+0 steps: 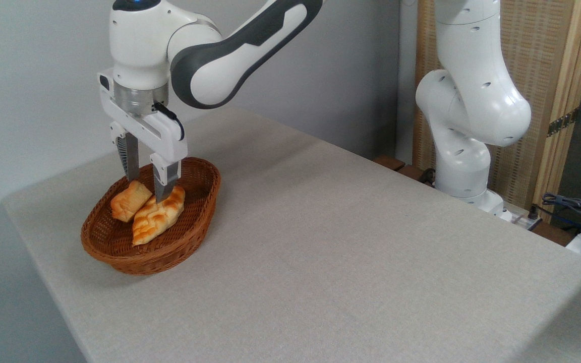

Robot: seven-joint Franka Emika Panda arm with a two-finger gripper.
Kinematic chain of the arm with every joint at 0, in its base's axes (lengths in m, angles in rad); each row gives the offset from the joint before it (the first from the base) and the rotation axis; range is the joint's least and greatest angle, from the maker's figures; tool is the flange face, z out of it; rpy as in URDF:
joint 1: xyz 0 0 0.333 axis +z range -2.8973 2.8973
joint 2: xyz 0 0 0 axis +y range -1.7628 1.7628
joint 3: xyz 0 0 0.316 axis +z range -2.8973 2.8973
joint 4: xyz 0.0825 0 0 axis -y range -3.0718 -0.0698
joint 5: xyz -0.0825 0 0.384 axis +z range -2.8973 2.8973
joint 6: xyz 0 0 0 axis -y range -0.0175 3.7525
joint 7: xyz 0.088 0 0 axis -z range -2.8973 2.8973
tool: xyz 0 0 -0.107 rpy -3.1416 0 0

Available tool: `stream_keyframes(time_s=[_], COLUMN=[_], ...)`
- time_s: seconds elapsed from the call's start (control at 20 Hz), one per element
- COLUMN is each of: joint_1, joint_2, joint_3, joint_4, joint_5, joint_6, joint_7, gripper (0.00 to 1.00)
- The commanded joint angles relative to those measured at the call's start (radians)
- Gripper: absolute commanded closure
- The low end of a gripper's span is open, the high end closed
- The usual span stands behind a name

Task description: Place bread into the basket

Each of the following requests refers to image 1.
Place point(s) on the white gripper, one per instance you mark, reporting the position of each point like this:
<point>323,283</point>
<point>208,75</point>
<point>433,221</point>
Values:
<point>139,128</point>

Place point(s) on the round orange braided bread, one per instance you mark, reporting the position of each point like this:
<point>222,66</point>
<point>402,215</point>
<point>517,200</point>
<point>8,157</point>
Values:
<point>129,201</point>

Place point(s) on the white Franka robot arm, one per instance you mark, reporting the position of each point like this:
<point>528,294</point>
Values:
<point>472,101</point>

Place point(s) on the long golden bread loaf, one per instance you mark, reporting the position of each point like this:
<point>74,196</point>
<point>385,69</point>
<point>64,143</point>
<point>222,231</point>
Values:
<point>158,219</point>

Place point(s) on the brown wicker basket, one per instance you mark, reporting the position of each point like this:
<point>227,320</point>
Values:
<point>114,242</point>

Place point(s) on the grey tablecloth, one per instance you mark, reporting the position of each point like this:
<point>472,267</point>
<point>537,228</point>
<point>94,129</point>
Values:
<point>321,227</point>

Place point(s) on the brown wooden board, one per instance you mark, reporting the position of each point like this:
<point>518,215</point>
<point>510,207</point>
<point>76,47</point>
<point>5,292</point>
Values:
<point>390,162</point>

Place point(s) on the wooden woven folding screen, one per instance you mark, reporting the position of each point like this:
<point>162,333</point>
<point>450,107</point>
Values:
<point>540,50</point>

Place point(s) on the brass screen hinge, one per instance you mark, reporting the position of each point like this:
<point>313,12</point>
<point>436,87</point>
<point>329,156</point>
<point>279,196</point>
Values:
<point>563,122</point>

